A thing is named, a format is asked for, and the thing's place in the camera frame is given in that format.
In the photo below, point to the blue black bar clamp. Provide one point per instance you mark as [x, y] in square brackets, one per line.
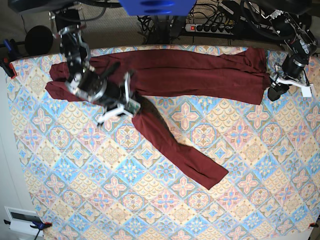
[37, 225]

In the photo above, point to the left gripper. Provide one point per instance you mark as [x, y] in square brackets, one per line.
[292, 67]

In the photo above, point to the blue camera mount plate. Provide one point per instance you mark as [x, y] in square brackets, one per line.
[157, 7]

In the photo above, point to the blue clamp upper left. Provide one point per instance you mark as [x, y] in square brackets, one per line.
[10, 45]

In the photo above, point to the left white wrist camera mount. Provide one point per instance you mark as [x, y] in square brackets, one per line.
[302, 82]

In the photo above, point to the white power strip red switch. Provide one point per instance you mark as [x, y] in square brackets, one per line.
[208, 29]

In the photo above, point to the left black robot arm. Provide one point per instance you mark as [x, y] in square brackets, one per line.
[302, 44]

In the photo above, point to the black orange table clamp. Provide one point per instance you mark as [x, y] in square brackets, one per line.
[8, 68]

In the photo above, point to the dark red t-shirt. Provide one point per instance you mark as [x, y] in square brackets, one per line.
[170, 73]

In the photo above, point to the orange corner clamp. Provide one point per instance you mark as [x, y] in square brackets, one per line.
[314, 225]

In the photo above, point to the patterned tablecloth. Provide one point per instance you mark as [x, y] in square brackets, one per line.
[110, 183]

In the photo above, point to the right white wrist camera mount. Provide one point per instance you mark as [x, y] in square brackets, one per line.
[126, 105]

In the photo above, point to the white wall socket box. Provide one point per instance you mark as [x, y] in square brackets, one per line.
[21, 214]

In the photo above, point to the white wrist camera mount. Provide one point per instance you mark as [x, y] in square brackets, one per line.
[302, 82]
[126, 105]

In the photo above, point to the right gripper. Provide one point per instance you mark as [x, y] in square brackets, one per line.
[112, 96]

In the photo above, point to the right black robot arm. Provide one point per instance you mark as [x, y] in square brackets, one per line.
[84, 82]

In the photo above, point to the black round stool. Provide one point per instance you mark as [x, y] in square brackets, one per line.
[38, 41]

